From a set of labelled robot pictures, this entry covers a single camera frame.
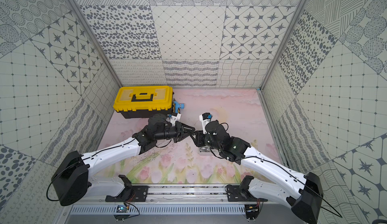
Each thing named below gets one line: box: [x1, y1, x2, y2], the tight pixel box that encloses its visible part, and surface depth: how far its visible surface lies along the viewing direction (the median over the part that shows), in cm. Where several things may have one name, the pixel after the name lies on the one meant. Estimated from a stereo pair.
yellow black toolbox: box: [112, 85, 174, 119], surface depth 94 cm
